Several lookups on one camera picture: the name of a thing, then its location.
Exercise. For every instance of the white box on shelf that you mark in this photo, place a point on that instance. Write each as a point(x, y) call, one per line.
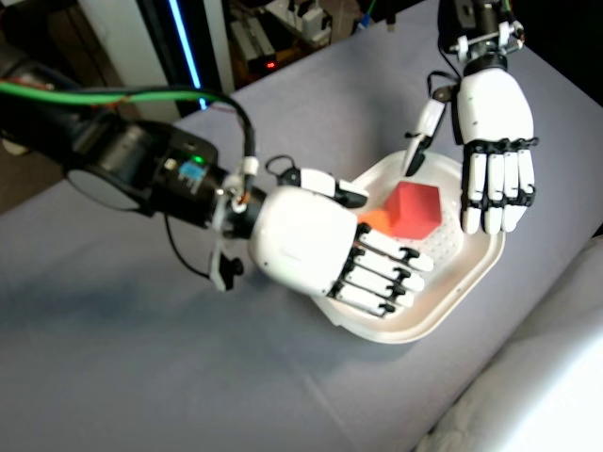
point(314, 26)

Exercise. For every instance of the black pillar with blue light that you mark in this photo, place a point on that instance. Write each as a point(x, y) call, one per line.
point(160, 47)

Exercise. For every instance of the grey table cloth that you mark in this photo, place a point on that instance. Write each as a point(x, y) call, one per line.
point(141, 376)

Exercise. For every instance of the red textured cube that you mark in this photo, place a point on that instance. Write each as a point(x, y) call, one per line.
point(414, 212)

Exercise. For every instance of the orange textured cube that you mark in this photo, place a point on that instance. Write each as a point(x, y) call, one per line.
point(377, 220)

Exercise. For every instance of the black device with red light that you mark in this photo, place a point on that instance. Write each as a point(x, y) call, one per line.
point(273, 65)

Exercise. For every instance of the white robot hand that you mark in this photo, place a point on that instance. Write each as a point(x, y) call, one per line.
point(494, 108)
point(301, 235)

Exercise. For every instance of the white cabinet panel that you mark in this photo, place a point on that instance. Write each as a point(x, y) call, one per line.
point(113, 47)

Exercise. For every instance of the white perforated oval basket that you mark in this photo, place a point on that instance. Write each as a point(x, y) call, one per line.
point(471, 282)

